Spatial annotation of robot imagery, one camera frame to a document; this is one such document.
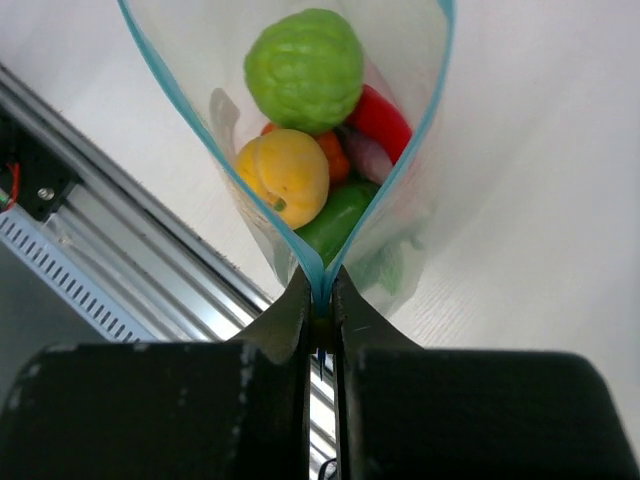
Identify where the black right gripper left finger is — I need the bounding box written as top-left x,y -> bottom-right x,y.
1,273 -> 311,479

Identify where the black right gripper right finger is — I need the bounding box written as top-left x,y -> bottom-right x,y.
332,272 -> 639,479

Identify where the dark green toy bell pepper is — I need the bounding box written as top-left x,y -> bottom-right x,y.
295,181 -> 379,267

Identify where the yellow toy lemon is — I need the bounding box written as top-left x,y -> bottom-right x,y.
235,129 -> 330,230

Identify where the orange toy pumpkin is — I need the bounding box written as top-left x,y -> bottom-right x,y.
245,126 -> 350,193

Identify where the purple toy eggplant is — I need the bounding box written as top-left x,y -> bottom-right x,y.
337,126 -> 393,186

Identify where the red toy chili pepper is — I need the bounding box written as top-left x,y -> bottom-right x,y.
345,85 -> 413,166

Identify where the clear zip bag teal zipper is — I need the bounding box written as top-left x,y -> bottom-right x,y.
116,0 -> 457,321

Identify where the light green toy fruit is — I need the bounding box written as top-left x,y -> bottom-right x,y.
243,8 -> 365,134

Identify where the light green toy pepper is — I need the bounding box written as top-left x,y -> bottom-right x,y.
347,223 -> 425,296

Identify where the aluminium mounting rail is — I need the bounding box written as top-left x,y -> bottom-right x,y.
1,70 -> 337,479

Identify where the white slotted cable duct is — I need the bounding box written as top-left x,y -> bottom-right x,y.
1,207 -> 155,343

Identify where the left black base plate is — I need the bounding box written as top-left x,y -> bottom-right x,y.
1,108 -> 79,222

